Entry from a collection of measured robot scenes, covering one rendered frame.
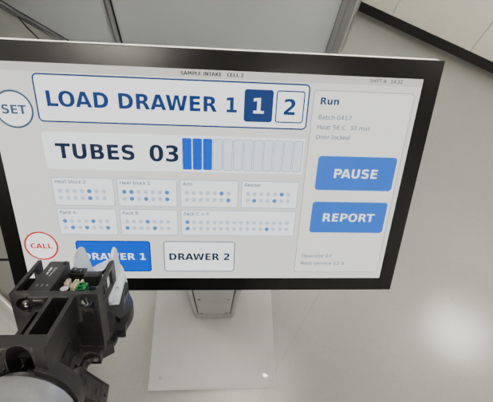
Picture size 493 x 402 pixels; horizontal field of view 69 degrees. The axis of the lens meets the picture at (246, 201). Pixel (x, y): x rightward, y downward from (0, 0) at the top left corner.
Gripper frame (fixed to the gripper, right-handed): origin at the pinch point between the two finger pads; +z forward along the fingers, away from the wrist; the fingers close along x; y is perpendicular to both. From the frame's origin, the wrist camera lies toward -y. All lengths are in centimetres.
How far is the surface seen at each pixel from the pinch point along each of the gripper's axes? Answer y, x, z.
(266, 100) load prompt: 21.1, -18.5, 2.4
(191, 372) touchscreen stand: -81, -5, 56
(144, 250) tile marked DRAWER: 1.7, -3.9, 2.4
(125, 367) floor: -82, 19, 60
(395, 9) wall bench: 53, -118, 198
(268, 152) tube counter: 15.2, -19.2, 2.4
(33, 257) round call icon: 0.6, 10.1, 2.4
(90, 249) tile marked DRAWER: 1.8, 2.9, 2.4
